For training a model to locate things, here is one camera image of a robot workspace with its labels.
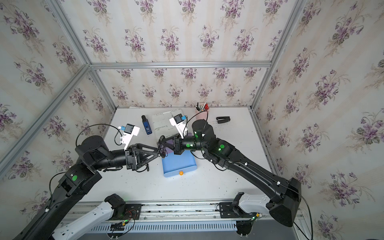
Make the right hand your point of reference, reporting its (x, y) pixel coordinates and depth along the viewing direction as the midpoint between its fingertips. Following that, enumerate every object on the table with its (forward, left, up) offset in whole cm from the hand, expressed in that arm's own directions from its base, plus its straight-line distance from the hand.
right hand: (164, 143), depth 60 cm
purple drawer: (-3, -2, 0) cm, 4 cm away
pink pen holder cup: (+40, -17, -23) cm, 49 cm away
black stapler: (+41, -36, -33) cm, 63 cm away
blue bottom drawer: (+5, 0, -32) cm, 33 cm away
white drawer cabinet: (+18, +6, -11) cm, 22 cm away
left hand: (-8, +1, +4) cm, 9 cm away
